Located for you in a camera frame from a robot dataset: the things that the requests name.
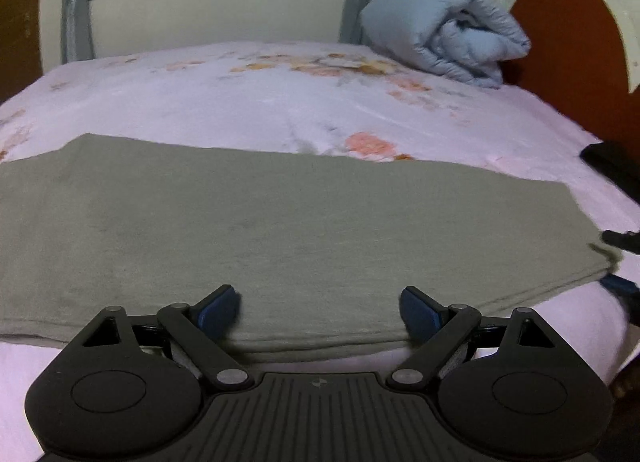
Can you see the grey pants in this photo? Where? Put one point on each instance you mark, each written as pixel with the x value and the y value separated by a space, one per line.
pixel 275 232

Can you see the rolled light blue quilt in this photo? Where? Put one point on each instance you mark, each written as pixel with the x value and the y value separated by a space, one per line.
pixel 425 27

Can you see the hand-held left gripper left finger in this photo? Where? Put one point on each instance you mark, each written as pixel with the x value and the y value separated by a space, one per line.
pixel 217 314

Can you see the bed with pink floral sheet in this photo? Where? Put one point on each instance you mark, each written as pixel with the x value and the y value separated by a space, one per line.
pixel 300 92

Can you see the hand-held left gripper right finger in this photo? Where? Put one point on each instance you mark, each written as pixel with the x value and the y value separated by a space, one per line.
pixel 420 314

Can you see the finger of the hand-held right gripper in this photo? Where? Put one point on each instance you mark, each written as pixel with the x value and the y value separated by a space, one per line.
pixel 620 286
pixel 625 240

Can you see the red-brown wooden headboard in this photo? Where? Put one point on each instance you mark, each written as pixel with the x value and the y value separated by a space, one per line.
pixel 565 42

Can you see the brown wooden door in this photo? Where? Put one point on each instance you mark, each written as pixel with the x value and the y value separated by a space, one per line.
pixel 20 17

